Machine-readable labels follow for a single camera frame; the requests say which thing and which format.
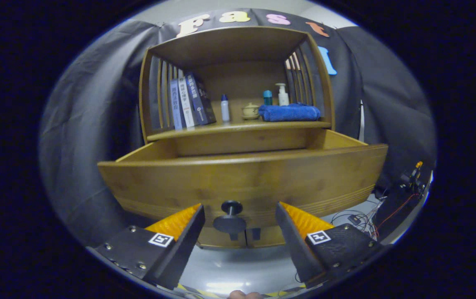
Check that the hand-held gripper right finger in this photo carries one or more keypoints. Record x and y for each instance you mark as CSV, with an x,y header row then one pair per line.
x,y
295,249

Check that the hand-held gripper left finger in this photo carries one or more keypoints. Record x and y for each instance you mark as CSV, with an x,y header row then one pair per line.
x,y
184,253

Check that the wooden drawer with black knob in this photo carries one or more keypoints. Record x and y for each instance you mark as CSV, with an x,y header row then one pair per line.
x,y
242,178

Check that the wooden cabinet door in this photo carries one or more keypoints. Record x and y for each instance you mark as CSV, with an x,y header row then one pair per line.
x,y
217,240
269,238

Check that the wooden countertop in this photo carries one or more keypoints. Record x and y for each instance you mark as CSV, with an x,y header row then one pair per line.
x,y
238,124

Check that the wooden bamboo cabinet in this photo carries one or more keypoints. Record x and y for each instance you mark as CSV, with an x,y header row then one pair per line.
x,y
229,45

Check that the black electronics box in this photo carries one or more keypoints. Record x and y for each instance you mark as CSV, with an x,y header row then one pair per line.
x,y
391,207

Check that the folded blue towel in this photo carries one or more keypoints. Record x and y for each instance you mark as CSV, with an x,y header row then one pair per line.
x,y
289,113

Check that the beige saucer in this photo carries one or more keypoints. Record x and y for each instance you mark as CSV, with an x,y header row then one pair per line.
x,y
249,118

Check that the beige lidded teacup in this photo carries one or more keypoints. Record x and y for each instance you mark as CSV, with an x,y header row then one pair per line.
x,y
250,110

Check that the light blue book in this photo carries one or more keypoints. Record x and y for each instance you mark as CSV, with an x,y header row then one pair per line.
x,y
175,106

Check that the white bottle with blue cap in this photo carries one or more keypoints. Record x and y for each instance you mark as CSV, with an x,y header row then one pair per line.
x,y
225,111

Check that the white book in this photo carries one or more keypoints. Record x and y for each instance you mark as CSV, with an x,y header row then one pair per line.
x,y
186,104

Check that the dark blue book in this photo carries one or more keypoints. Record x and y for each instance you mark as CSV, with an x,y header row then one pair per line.
x,y
200,104

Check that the white pump bottle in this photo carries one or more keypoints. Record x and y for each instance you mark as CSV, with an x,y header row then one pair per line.
x,y
283,99

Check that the teal bottle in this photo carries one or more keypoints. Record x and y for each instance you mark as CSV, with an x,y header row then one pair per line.
x,y
267,99

